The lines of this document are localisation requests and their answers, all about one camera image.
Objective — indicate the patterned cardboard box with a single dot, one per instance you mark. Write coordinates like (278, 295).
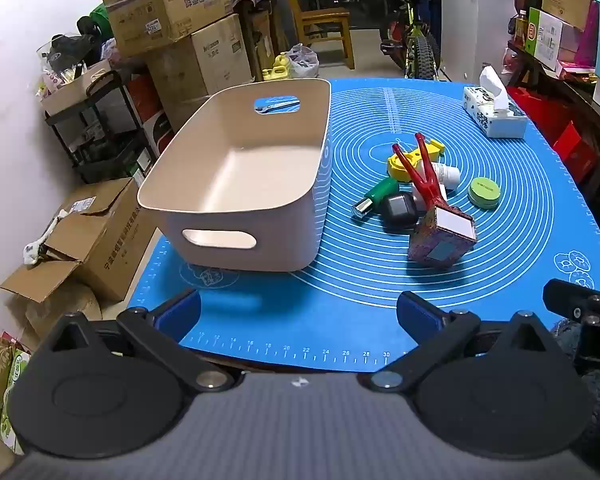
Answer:
(437, 245)

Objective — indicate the white bone shaped toy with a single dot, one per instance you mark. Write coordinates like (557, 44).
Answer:
(42, 240)

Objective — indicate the tall brown cardboard box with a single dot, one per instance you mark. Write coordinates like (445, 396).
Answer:
(220, 55)

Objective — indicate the wooden chair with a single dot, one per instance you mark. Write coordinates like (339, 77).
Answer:
(325, 20)

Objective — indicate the red packet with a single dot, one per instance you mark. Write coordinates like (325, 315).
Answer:
(12, 342)

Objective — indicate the burlap sack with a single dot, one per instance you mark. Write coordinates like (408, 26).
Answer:
(65, 310)

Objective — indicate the yellow plastic reel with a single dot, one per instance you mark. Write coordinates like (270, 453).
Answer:
(399, 167)

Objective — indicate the green and black bicycle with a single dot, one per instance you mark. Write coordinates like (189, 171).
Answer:
(422, 50)

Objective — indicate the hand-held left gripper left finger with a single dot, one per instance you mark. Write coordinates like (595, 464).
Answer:
(180, 311)

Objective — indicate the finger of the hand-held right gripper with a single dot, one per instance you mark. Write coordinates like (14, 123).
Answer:
(565, 297)

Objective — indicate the green bottle with silver cap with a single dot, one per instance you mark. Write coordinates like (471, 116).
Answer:
(380, 195)

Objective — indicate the white tissue box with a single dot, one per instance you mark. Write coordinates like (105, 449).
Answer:
(495, 115)

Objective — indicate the black rounded case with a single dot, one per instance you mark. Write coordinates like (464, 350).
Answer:
(400, 210)

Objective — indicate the torn open cardboard box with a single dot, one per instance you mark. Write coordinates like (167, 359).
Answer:
(100, 240)

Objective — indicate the red clamp tool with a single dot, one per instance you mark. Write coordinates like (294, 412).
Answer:
(426, 185)

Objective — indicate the black bag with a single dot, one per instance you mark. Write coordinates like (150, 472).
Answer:
(72, 45)

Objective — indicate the red appliance box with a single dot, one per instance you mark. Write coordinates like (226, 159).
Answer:
(147, 110)

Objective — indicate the clear plastic bag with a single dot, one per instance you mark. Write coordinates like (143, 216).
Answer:
(304, 62)

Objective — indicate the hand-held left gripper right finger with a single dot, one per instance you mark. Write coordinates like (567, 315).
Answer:
(419, 314)

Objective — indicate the yellow detergent jug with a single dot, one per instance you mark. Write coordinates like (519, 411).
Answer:
(275, 69)

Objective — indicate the dark wooden side table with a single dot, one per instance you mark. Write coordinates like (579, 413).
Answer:
(595, 110)

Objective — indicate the green round tin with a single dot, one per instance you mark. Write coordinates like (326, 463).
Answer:
(484, 192)

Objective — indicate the beige basket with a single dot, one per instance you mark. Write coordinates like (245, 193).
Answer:
(72, 87)

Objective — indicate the blue silicone baking mat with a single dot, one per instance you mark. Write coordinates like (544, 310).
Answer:
(360, 285)

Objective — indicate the beige plastic storage bin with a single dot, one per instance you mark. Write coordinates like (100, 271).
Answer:
(230, 185)

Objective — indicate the black shelf cart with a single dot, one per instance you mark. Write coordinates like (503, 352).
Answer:
(102, 125)

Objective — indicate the open cardboard box with clutter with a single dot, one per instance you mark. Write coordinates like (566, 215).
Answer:
(165, 10)

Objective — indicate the small white tube bottle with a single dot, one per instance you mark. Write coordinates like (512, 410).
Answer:
(448, 174)

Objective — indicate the green white carton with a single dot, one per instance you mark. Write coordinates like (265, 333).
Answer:
(12, 400)

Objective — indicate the green and white box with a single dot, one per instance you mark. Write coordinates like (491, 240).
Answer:
(542, 35)

